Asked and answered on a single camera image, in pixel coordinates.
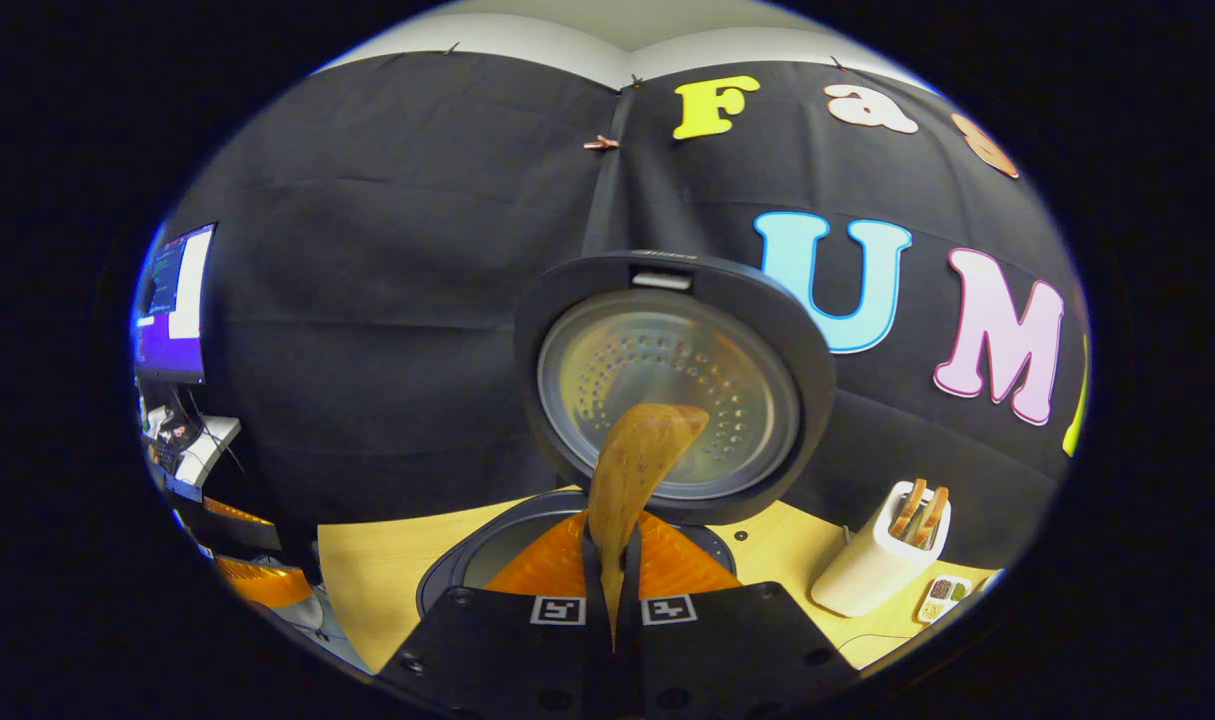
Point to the white toaster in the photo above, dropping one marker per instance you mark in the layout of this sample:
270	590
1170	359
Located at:
867	575

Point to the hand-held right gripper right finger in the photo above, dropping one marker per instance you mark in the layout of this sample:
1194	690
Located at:
727	650

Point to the white divided dish of beans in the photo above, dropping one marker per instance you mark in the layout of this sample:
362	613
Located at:
944	598

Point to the red backdrop clip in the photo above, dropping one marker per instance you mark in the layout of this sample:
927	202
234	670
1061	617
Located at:
601	143

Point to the wooden spoon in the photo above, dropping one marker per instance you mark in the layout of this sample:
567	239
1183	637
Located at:
637	470

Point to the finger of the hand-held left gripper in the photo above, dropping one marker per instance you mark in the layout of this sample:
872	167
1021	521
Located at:
242	525
267	582

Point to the black and silver rice cooker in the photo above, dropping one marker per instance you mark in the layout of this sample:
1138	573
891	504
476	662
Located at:
687	290

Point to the black backdrop cloth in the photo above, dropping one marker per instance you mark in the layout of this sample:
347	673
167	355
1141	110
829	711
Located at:
387	300

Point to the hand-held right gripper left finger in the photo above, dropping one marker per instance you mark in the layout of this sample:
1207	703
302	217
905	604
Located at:
507	650

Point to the toasted bread slice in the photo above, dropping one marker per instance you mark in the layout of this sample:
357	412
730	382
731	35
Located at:
907	508
932	515

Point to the computer monitor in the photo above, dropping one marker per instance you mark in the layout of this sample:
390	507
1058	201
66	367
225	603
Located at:
172	310

